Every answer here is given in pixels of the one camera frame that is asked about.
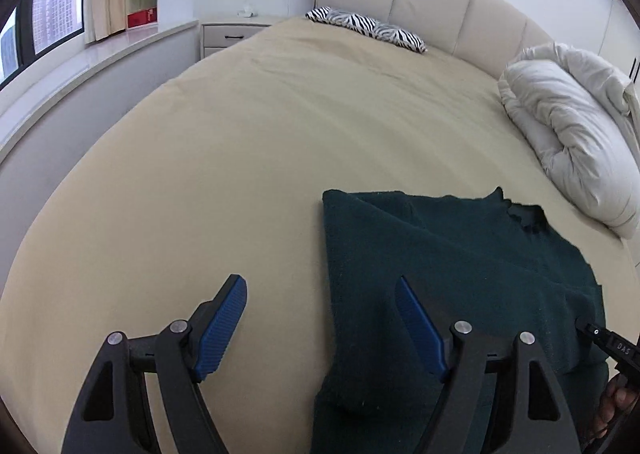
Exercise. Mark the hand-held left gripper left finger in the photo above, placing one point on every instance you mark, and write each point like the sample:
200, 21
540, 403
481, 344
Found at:
222, 329

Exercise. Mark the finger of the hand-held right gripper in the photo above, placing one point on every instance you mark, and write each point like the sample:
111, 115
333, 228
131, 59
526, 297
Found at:
592, 332

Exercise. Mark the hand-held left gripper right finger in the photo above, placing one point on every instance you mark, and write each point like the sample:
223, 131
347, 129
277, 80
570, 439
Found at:
420, 329

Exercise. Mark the dark green sweater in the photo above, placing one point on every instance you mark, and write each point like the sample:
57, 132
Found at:
450, 244

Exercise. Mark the person's right hand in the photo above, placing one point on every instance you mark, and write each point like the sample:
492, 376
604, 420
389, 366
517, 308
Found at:
617, 404

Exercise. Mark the white folded duvet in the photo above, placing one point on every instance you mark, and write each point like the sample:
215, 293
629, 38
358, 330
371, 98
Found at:
565, 144

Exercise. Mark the bed with beige sheet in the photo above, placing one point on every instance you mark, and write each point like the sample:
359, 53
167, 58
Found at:
250, 134

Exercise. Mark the cream folded blanket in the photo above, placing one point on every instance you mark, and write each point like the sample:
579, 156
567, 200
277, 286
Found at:
590, 64

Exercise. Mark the white window bench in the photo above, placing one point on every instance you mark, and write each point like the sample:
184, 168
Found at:
75, 99

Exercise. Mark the white nightstand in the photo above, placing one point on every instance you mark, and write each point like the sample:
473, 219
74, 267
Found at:
225, 37

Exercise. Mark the white wardrobe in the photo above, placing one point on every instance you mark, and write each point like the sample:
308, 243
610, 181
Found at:
620, 29

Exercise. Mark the zebra print pillow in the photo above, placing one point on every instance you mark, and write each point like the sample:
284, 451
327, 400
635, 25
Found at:
360, 24

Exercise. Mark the red box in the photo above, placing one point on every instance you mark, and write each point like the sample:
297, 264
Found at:
141, 18

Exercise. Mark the dark framed window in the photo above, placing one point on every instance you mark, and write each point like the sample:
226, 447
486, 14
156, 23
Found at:
55, 9

